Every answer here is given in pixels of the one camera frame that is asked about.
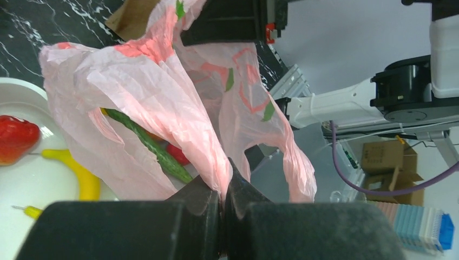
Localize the blue pipette tip box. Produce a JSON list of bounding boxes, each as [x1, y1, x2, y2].
[[370, 201, 455, 255]]

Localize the aluminium rail frame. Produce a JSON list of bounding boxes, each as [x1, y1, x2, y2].
[[269, 64, 312, 100]]

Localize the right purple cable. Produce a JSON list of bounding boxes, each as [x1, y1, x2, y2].
[[330, 120, 459, 197]]

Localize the pink plastic grocery bag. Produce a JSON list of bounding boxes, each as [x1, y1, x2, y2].
[[39, 1, 317, 202]]

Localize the red strawberry toy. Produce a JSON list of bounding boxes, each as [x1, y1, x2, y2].
[[1, 115, 40, 166]]

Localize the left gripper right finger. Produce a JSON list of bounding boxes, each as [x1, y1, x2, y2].
[[223, 167, 405, 259]]

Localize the cardboard boxes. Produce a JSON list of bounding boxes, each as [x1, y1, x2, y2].
[[360, 140, 424, 192]]

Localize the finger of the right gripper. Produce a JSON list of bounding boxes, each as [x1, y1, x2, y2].
[[180, 0, 267, 46]]

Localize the long green cucumber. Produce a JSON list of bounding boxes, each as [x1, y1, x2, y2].
[[101, 108, 193, 184]]

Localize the orange fruit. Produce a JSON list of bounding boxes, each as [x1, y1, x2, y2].
[[146, 131, 165, 142]]

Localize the right yellow banana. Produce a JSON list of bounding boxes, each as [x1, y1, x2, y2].
[[31, 149, 101, 201]]

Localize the brown burlap tote bag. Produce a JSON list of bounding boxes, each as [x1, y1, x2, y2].
[[105, 0, 159, 41]]

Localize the white rectangular tray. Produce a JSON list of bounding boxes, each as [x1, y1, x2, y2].
[[0, 77, 119, 260]]

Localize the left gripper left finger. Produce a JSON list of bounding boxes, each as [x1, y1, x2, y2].
[[17, 177, 219, 259]]

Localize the red bell pepper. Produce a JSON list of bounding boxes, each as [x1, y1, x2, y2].
[[166, 144, 191, 166]]

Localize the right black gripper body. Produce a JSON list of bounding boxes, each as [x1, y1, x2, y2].
[[256, 0, 289, 44]]

